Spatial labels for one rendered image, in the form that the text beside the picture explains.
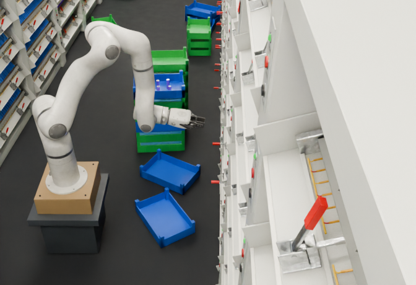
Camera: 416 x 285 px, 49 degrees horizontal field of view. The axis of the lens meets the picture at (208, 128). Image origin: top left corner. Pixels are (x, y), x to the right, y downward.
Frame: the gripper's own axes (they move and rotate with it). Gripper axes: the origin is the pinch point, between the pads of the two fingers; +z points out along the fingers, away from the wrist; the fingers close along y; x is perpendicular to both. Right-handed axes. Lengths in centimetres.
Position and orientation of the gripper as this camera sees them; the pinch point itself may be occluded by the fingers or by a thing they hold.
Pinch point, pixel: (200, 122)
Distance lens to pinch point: 215.5
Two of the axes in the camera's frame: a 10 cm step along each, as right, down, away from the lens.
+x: -2.0, 7.9, 5.8
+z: 9.8, 1.8, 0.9
